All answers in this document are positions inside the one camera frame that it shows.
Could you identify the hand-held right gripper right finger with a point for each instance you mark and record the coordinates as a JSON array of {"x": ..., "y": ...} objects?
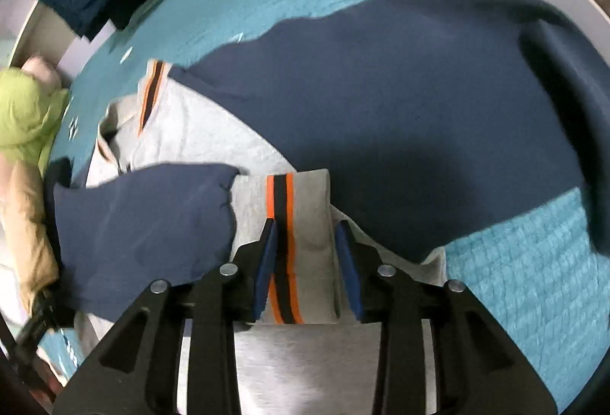
[{"x": 348, "y": 273}]

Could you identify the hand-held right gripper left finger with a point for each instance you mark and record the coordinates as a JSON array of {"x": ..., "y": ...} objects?
[{"x": 267, "y": 263}]

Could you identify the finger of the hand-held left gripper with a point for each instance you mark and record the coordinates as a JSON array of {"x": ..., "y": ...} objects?
[{"x": 38, "y": 324}]

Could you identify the navy grey sweatshirt orange stripes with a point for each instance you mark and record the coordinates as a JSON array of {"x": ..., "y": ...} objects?
[{"x": 381, "y": 110}]

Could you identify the khaki pants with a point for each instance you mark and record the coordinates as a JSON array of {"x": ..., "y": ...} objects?
[{"x": 28, "y": 229}]

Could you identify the green pink duvet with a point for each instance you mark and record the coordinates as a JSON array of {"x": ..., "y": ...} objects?
[{"x": 24, "y": 110}]

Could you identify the lavender headboard shelf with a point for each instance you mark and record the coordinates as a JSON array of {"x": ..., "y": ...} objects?
[{"x": 28, "y": 29}]

